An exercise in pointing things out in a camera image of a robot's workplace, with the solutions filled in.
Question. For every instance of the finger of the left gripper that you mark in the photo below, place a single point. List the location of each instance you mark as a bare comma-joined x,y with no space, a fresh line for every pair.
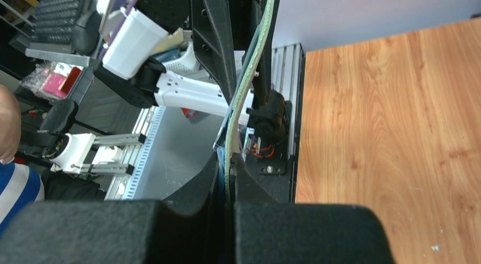
213,42
262,83

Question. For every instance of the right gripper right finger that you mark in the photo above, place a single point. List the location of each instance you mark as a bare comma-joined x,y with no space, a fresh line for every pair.
267,231

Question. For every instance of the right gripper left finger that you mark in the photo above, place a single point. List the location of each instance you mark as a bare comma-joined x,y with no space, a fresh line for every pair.
182,228

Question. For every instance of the green card holder wallet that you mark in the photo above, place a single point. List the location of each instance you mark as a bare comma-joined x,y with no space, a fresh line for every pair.
225,144

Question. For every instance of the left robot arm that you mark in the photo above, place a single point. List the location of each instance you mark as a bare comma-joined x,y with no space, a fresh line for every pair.
130,70

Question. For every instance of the black computer mouse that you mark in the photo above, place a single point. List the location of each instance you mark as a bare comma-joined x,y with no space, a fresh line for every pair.
85,33

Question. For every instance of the black keyboard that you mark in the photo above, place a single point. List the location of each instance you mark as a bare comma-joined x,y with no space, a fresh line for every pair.
55,19

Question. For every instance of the aluminium frame rail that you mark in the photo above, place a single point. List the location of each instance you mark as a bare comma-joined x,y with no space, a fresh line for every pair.
162,153

